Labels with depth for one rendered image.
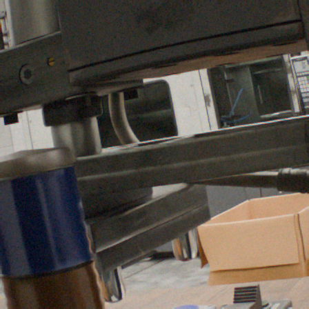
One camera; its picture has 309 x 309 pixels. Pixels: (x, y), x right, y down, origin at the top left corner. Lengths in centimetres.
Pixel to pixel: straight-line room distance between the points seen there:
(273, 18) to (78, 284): 22
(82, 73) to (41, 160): 23
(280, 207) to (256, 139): 297
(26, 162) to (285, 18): 21
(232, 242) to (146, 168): 246
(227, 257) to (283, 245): 27
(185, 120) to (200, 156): 519
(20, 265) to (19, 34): 31
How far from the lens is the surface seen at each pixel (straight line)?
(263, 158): 43
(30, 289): 24
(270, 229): 284
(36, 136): 657
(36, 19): 51
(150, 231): 52
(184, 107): 563
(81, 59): 46
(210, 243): 298
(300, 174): 55
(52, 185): 24
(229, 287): 116
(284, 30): 40
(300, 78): 505
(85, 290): 24
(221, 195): 555
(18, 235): 24
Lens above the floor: 120
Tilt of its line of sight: 3 degrees down
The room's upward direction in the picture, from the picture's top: 11 degrees counter-clockwise
